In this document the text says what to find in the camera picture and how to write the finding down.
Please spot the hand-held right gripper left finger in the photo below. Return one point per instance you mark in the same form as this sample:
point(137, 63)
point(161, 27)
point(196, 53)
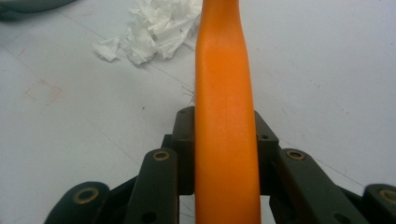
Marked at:
point(185, 149)

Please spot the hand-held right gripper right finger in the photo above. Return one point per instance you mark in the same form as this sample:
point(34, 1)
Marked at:
point(266, 146)

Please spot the orange hand brush grey bristles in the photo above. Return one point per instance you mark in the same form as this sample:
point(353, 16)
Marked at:
point(225, 124)

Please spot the crumpled white tissue paper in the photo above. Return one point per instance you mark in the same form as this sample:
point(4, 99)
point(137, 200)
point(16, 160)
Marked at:
point(155, 31)

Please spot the dark grey plastic object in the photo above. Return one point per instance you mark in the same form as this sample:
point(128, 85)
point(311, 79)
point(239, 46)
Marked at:
point(31, 5)

